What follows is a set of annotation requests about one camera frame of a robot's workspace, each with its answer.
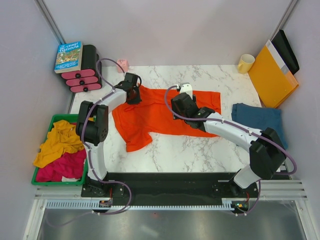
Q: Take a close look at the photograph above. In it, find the small pink box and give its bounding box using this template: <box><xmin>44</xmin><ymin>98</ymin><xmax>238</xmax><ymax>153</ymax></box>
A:
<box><xmin>117</xmin><ymin>59</ymin><xmax>129</xmax><ymax>73</ymax></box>

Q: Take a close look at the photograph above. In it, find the orange t-shirt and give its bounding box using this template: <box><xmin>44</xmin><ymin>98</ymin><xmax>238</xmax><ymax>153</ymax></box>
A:
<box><xmin>112</xmin><ymin>86</ymin><xmax>216</xmax><ymax>152</ymax></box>

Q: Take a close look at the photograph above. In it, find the magenta t-shirt in bin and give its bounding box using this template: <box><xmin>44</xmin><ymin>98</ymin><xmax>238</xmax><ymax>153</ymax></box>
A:
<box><xmin>35</xmin><ymin>149</ymin><xmax>87</xmax><ymax>183</ymax></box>

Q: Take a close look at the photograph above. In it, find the yellow mug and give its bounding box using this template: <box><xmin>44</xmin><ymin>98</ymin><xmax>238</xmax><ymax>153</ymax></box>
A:
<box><xmin>237</xmin><ymin>53</ymin><xmax>256</xmax><ymax>74</ymax></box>

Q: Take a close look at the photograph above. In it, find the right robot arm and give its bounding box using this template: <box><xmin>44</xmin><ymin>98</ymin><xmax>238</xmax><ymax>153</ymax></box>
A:
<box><xmin>170</xmin><ymin>92</ymin><xmax>286</xmax><ymax>197</ymax></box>

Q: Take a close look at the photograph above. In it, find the blue treehouse paperback book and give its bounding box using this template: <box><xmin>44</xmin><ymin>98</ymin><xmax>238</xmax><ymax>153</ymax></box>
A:
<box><xmin>54</xmin><ymin>41</ymin><xmax>83</xmax><ymax>74</ymax></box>

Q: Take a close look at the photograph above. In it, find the right aluminium frame post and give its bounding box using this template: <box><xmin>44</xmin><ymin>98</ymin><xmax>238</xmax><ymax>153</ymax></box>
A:
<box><xmin>273</xmin><ymin>0</ymin><xmax>300</xmax><ymax>34</ymax></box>

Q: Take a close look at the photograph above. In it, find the orange folder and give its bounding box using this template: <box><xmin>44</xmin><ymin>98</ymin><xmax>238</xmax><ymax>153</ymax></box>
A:
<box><xmin>248</xmin><ymin>45</ymin><xmax>299</xmax><ymax>108</ymax></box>

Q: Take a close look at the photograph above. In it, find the left aluminium frame post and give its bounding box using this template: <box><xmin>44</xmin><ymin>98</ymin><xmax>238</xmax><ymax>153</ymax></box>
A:
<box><xmin>35</xmin><ymin>0</ymin><xmax>66</xmax><ymax>44</ymax></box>

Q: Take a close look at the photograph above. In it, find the white grey folder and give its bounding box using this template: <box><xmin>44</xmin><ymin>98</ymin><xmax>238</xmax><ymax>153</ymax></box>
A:
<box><xmin>265</xmin><ymin>40</ymin><xmax>290</xmax><ymax>75</ymax></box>

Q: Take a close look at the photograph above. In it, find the black folder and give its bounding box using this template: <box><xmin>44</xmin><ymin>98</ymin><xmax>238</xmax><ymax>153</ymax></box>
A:
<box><xmin>271</xmin><ymin>29</ymin><xmax>300</xmax><ymax>75</ymax></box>

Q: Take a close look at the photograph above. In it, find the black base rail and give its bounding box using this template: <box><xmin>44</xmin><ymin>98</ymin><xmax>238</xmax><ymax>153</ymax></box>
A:
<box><xmin>81</xmin><ymin>172</ymin><xmax>258</xmax><ymax>205</ymax></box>

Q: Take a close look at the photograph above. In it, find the yellow t-shirt in bin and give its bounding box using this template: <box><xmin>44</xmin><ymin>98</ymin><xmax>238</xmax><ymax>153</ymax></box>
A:
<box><xmin>33</xmin><ymin>120</ymin><xmax>84</xmax><ymax>169</ymax></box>

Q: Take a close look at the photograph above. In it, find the aluminium frame post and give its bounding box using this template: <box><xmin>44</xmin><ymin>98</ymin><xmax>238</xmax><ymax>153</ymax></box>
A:
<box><xmin>35</xmin><ymin>0</ymin><xmax>66</xmax><ymax>44</ymax></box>
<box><xmin>273</xmin><ymin>0</ymin><xmax>300</xmax><ymax>34</ymax></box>

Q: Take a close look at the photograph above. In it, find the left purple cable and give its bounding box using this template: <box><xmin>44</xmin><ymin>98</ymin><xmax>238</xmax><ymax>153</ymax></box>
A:
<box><xmin>45</xmin><ymin>57</ymin><xmax>133</xmax><ymax>228</ymax></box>

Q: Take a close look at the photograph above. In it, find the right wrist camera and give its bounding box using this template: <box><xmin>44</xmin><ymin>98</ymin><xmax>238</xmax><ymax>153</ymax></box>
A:
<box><xmin>179</xmin><ymin>82</ymin><xmax>193</xmax><ymax>98</ymax></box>

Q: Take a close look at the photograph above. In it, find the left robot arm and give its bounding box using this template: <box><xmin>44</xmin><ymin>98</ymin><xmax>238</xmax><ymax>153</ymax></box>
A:
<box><xmin>75</xmin><ymin>72</ymin><xmax>142</xmax><ymax>197</ymax></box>

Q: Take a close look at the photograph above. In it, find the folded blue t-shirt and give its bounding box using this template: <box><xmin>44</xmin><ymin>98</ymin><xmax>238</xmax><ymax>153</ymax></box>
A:
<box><xmin>231</xmin><ymin>103</ymin><xmax>288</xmax><ymax>150</ymax></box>

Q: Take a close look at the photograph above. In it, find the grey slotted cable duct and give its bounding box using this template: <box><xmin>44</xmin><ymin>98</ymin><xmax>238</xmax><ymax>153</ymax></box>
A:
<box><xmin>45</xmin><ymin>198</ymin><xmax>235</xmax><ymax>211</ymax></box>

